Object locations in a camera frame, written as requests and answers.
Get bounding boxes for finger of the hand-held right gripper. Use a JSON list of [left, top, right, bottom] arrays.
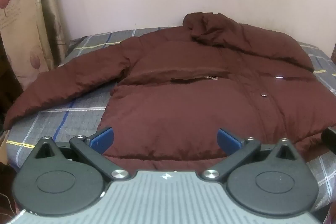
[[321, 126, 336, 155]]

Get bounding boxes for beige floral curtain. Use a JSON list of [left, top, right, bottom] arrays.
[[0, 0, 71, 119]]

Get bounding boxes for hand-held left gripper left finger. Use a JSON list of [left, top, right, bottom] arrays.
[[31, 126, 130, 180]]

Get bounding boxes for brown puffer jacket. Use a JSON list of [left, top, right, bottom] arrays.
[[4, 12, 336, 162]]

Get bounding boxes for grey plaid bed sheet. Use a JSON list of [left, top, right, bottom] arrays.
[[6, 27, 336, 214]]

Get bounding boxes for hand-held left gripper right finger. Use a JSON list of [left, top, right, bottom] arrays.
[[201, 128, 301, 181]]

